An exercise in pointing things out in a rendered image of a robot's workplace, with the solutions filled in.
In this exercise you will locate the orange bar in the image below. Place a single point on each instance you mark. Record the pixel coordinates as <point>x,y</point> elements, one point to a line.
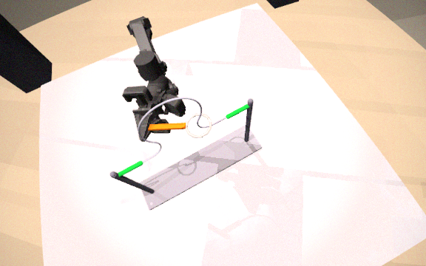
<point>171,126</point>

